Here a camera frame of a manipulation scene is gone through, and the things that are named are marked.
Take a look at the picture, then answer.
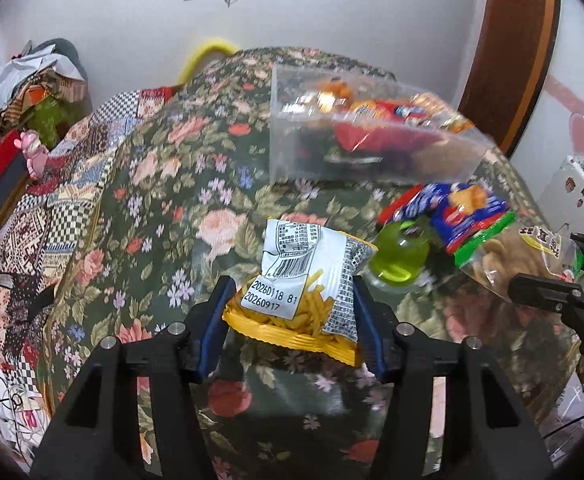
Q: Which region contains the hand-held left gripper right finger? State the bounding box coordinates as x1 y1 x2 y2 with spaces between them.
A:
353 275 555 480

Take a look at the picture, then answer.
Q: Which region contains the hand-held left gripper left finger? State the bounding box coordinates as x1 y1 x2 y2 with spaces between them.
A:
29 275 239 480

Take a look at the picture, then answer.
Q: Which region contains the clear green-edged cake bag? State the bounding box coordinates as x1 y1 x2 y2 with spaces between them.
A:
452 222 584 313

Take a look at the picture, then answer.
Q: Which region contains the yellow and white snack packet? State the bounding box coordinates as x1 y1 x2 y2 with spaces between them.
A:
221 216 379 367

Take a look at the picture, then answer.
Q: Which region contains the clear plastic storage box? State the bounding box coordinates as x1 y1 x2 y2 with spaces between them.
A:
269 62 493 187

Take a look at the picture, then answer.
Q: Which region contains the red chip bag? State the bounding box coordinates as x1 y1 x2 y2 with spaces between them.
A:
334 97 455 153

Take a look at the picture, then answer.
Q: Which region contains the green jelly cup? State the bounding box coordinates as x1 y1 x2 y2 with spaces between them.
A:
366 219 431 287

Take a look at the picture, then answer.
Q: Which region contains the blue and red snack bag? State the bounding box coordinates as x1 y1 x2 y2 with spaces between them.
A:
378 181 517 256

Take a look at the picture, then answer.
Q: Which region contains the dark floral bed cover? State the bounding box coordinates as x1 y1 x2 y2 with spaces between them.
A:
47 46 584 480

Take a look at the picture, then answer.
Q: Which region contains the white heart-decorated sliding door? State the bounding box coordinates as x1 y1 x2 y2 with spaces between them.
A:
504 0 584 171

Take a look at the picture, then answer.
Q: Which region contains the patchwork checkered quilt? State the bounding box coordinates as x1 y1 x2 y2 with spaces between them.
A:
0 86 183 356

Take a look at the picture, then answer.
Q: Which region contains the brown wooden wardrobe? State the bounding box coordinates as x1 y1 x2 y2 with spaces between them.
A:
458 0 563 157

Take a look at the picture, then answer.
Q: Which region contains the grey box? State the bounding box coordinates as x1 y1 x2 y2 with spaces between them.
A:
0 157 30 218

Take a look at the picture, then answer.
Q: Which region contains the clear orange crisp packet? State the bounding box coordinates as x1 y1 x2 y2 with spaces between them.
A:
316 76 355 112

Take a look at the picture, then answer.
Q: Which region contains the pink toy figure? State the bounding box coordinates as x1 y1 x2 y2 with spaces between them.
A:
13 129 54 180

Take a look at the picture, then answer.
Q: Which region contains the yellow foam tube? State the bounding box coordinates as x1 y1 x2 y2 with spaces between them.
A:
177 35 241 84

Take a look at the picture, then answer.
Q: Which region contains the pile of clothes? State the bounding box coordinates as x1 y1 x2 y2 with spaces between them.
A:
0 37 91 133

